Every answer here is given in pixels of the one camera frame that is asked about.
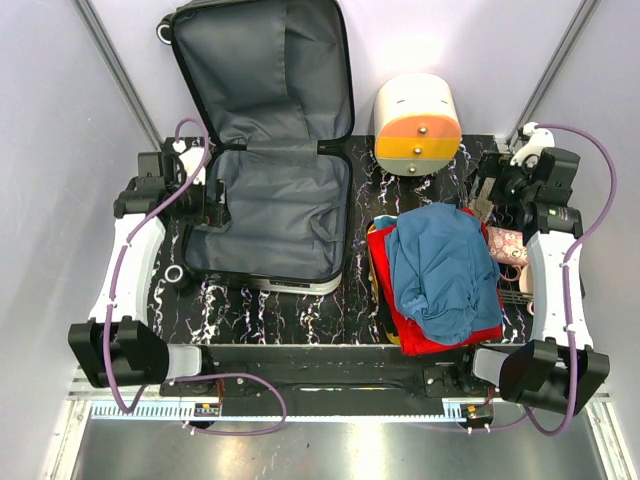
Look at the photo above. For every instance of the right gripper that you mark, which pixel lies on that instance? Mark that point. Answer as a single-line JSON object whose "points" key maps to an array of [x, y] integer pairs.
{"points": [[493, 165]]}

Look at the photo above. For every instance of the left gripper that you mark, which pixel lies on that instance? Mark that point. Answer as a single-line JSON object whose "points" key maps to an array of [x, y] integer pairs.
{"points": [[211, 214]]}

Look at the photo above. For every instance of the white orange drawer cabinet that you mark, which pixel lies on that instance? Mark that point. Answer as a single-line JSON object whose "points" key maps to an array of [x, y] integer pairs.
{"points": [[417, 131]]}

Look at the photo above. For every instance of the blue cloth garment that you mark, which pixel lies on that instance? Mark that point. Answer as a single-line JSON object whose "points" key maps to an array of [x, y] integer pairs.
{"points": [[442, 275]]}

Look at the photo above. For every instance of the teal cream cartoon towel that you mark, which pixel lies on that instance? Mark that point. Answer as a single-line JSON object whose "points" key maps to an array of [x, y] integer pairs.
{"points": [[384, 221]]}

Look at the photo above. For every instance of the white black space suitcase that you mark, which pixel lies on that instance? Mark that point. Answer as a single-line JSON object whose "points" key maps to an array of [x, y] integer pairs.
{"points": [[271, 81]]}

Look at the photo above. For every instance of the red cloth garment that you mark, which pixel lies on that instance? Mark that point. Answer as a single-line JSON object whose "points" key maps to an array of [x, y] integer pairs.
{"points": [[398, 329]]}

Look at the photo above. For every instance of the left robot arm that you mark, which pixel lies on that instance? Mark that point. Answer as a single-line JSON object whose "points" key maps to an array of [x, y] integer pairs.
{"points": [[117, 341]]}

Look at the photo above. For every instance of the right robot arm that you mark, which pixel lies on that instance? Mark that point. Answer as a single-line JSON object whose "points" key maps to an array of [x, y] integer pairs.
{"points": [[558, 369]]}

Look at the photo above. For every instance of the speckled brown plate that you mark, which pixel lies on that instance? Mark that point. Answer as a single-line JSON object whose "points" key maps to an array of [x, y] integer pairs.
{"points": [[483, 207]]}

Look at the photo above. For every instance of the pink patterned mug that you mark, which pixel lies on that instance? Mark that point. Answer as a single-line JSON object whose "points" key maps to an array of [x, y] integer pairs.
{"points": [[507, 248]]}

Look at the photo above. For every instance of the plain pink mug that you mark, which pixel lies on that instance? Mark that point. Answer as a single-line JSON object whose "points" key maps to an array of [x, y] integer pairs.
{"points": [[525, 283]]}

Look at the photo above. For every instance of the black marble mat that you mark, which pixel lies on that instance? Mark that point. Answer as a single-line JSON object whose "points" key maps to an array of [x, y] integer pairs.
{"points": [[208, 313]]}

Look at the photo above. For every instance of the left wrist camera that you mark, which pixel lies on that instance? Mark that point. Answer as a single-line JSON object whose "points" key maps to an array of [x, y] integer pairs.
{"points": [[189, 165]]}

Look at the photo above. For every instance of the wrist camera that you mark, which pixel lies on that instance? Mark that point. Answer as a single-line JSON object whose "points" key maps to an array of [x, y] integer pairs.
{"points": [[535, 140], [189, 165]]}

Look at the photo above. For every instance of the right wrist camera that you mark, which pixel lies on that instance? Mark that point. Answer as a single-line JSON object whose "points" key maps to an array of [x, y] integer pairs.
{"points": [[535, 140]]}

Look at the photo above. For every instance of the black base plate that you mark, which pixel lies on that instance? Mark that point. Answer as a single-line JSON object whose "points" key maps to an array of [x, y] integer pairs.
{"points": [[334, 381]]}

